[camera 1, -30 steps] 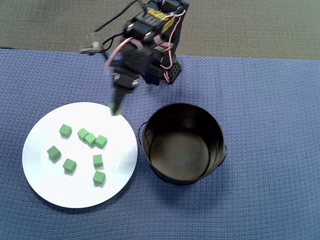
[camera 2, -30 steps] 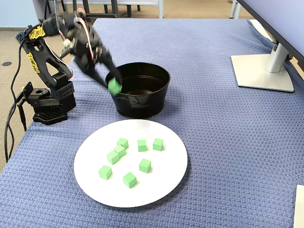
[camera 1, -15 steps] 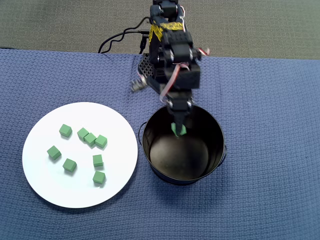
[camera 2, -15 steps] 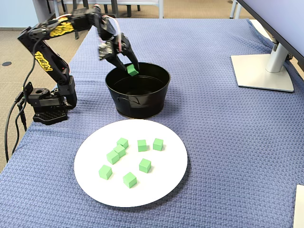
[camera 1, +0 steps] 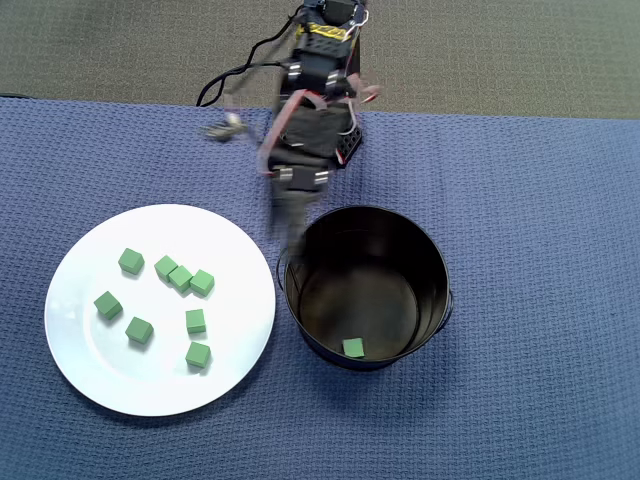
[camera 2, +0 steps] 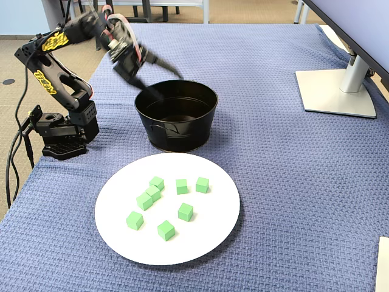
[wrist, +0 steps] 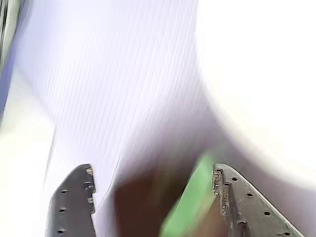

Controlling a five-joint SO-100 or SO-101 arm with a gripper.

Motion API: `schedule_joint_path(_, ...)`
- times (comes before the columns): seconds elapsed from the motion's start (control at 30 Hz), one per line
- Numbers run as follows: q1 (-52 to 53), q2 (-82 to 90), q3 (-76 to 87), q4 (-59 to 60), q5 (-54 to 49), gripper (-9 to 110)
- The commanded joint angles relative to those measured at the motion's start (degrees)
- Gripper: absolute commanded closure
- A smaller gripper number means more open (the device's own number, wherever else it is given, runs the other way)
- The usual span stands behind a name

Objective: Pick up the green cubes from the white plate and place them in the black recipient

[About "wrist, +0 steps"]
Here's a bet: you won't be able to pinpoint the green cube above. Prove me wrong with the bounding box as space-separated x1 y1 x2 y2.
159 152 217 237

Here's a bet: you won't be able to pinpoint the blue waffle-weave cloth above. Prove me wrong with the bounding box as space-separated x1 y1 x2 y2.
0 0 316 237

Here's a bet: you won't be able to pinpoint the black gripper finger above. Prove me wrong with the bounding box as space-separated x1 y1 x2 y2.
45 163 96 237
212 162 306 237

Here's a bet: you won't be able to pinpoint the white round plate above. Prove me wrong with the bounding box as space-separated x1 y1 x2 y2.
196 0 316 188

